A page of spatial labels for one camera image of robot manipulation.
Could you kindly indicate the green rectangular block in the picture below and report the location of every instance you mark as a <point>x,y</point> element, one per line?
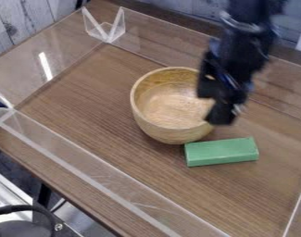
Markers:
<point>221,152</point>

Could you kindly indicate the grey metal base plate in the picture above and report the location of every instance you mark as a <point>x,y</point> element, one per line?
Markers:
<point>63,229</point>

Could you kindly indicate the clear acrylic corner bracket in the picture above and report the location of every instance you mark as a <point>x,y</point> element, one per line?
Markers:
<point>106,32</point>

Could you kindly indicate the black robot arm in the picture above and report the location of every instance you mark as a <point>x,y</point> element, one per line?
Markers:
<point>252,10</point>

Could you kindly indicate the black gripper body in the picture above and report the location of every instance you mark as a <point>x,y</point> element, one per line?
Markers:
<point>243,50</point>

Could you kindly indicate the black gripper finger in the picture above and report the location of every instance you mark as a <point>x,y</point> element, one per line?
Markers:
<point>210,86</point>
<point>226,108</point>

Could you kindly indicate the black table leg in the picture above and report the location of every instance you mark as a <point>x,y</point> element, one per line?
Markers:
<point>45,195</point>

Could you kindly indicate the clear acrylic front wall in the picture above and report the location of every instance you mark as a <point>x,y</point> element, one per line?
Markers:
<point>79,140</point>

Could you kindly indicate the brown wooden bowl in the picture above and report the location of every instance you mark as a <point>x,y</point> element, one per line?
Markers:
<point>166,108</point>

